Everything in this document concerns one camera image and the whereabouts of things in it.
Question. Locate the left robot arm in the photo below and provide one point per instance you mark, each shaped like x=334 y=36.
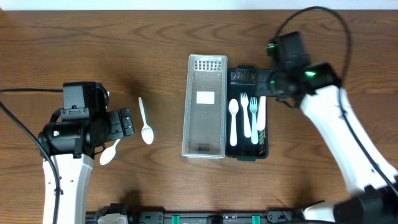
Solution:
x=70 y=139

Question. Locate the white fork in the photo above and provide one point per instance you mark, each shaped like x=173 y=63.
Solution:
x=261 y=116
x=253 y=109
x=244 y=103

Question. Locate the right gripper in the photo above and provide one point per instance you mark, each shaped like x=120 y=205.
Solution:
x=260 y=89

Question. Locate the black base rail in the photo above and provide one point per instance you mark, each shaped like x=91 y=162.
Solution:
x=274 y=215

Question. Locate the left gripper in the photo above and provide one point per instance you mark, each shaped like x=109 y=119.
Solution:
x=125 y=123

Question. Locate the clear plastic basket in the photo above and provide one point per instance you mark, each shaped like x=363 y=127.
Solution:
x=204 y=126

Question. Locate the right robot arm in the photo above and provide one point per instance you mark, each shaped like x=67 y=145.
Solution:
x=317 y=90

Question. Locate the white spoon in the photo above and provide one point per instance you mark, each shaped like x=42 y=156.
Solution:
x=109 y=153
x=146 y=132
x=233 y=109

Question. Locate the white label in clear basket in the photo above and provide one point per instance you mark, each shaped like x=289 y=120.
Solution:
x=205 y=97

